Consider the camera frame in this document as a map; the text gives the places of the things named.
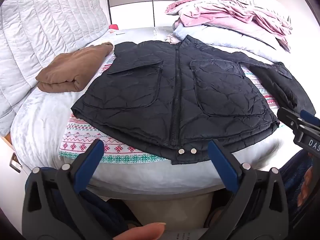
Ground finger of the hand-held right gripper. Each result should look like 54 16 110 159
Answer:
300 109 320 128
277 107 304 131

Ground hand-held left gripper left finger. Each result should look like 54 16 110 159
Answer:
22 139 105 240

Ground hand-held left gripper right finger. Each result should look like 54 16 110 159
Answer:
207 139 297 240

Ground black quilted jacket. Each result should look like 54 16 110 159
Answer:
71 35 280 165

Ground person's right hand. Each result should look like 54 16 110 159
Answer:
297 152 316 207

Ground person's left hand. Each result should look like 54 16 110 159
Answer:
112 222 167 240

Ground patterned printed blanket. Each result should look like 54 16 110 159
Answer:
59 55 283 164

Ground person's dark blue clothing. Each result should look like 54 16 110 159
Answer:
82 150 315 240

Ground white bed sheet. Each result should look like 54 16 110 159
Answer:
10 26 300 198

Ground beige bed base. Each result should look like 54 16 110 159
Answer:
122 192 215 230

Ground white printed booklet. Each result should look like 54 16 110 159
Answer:
164 227 209 240

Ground brown folded garment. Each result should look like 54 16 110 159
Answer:
35 42 114 92

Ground pink crumpled cloth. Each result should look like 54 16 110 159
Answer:
165 0 293 53

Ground grey quilted headboard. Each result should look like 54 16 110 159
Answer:
0 0 112 135

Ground light blue fleece blanket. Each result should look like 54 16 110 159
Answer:
172 25 209 43

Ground white wardrobe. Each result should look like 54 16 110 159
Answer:
105 0 175 28

